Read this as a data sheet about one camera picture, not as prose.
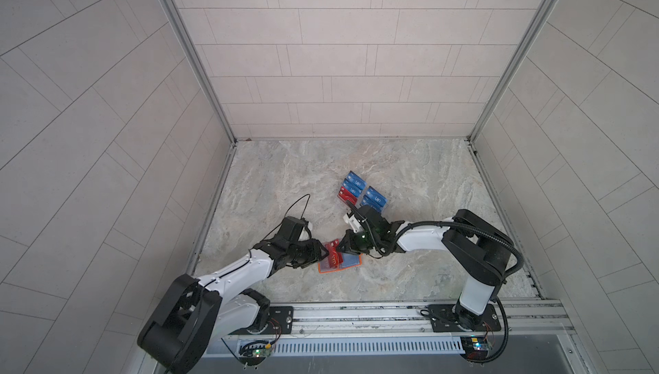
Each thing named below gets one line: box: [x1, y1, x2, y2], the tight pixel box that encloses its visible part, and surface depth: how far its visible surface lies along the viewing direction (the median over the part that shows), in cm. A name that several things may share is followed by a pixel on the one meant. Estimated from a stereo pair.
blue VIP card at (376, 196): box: [365, 185, 388, 207], surface depth 89 cm
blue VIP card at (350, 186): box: [341, 178, 363, 198], surface depth 93 cm
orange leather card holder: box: [317, 239, 363, 274], surface depth 82 cm
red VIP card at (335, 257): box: [326, 239, 345, 269], surface depth 84 cm
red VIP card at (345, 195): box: [337, 186, 358, 206], surface depth 95 cm
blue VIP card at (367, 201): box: [360, 193, 384, 214], surface depth 89 cm
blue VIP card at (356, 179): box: [345, 169, 368, 190], surface depth 93 cm
